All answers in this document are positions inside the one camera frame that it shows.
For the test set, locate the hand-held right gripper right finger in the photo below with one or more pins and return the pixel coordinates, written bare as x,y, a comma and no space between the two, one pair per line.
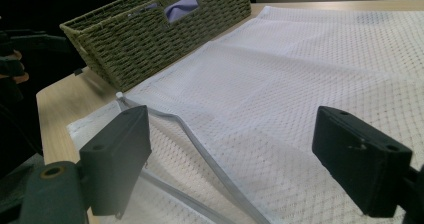
360,164

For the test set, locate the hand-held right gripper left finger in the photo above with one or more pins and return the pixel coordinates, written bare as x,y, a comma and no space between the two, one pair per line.
116,157

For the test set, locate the purple cloth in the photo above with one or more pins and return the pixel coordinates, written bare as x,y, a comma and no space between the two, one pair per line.
180,9

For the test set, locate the green woven basket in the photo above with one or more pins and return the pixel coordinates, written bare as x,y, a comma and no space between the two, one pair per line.
133,47

